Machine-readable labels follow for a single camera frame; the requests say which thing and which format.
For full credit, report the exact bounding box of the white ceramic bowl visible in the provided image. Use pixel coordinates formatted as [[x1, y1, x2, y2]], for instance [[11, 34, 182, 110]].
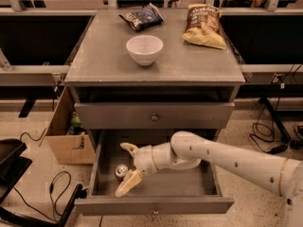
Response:
[[126, 35, 164, 66]]

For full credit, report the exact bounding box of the grey top drawer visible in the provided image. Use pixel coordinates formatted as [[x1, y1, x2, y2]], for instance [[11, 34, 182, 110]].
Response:
[[75, 102, 235, 129]]

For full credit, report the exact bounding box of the orange drink can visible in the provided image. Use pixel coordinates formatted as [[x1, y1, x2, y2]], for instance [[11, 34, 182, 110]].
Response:
[[115, 164, 129, 182]]

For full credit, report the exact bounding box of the black floor cable left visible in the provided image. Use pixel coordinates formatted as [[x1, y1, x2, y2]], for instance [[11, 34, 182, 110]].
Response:
[[12, 170, 73, 223]]

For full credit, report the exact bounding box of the black cable power adapter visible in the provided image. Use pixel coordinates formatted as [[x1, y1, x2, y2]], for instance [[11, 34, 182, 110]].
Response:
[[249, 104, 289, 156]]

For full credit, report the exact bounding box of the grey drawer cabinet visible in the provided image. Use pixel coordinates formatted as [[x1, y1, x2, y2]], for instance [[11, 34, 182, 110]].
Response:
[[65, 9, 244, 144]]

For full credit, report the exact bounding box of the black chair base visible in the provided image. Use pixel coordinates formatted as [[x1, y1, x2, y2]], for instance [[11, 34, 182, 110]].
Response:
[[0, 138, 89, 227]]

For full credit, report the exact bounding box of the green bottle in box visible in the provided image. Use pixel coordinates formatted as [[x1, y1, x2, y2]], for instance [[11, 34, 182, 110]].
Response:
[[69, 112, 81, 128]]

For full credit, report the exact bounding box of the open grey middle drawer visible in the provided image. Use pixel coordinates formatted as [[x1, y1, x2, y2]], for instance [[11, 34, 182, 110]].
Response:
[[76, 130, 234, 216]]

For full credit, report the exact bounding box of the blue chip bag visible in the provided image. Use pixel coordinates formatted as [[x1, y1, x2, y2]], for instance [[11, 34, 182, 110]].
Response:
[[119, 3, 164, 32]]

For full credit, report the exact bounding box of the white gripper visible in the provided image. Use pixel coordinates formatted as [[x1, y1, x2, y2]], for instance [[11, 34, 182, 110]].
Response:
[[116, 143, 158, 197]]

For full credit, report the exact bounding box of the brown yellow chip bag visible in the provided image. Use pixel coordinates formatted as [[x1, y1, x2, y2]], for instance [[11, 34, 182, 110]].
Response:
[[182, 4, 226, 49]]

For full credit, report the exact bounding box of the cardboard box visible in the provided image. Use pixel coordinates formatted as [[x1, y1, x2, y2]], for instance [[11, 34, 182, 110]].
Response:
[[45, 87, 95, 165]]

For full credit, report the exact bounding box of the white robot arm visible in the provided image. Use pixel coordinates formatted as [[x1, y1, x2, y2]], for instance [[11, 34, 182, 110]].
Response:
[[116, 131, 303, 227]]

